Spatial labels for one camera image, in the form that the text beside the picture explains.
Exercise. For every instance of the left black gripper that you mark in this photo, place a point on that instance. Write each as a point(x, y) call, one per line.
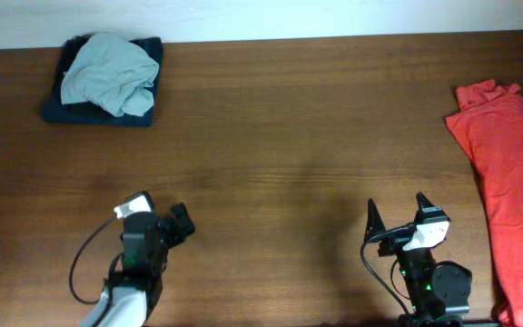
point(177, 234)

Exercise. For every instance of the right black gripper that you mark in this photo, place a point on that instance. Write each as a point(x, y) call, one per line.
point(394, 242)

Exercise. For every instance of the light blue t-shirt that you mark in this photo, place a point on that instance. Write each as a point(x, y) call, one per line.
point(113, 73)

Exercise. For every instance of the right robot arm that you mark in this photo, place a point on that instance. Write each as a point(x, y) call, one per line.
point(438, 291)

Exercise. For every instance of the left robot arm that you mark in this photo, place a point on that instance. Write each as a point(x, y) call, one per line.
point(134, 282)

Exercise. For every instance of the red t-shirt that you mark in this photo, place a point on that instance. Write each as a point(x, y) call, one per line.
point(489, 129)

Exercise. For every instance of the folded dark navy garment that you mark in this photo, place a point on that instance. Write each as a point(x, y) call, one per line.
point(54, 112)

